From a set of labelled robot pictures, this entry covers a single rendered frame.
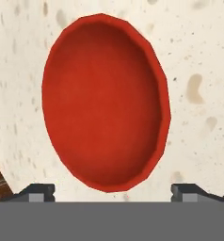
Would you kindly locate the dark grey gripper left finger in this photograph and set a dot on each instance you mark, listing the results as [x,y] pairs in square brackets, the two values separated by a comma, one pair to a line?
[38,190]

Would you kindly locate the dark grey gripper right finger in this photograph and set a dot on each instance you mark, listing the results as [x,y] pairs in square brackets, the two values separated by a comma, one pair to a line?
[186,189]

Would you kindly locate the red bowl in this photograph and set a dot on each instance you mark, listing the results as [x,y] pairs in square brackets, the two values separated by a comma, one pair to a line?
[104,106]

